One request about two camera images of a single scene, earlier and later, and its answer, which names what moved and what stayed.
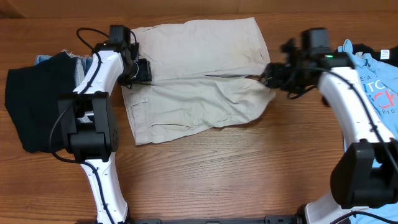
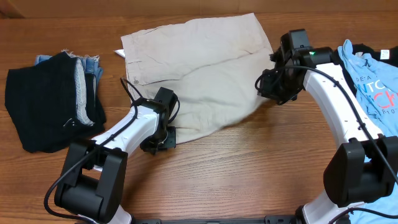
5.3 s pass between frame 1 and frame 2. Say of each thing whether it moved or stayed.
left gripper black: moved
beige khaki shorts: stayed
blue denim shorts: stayed
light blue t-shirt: stayed
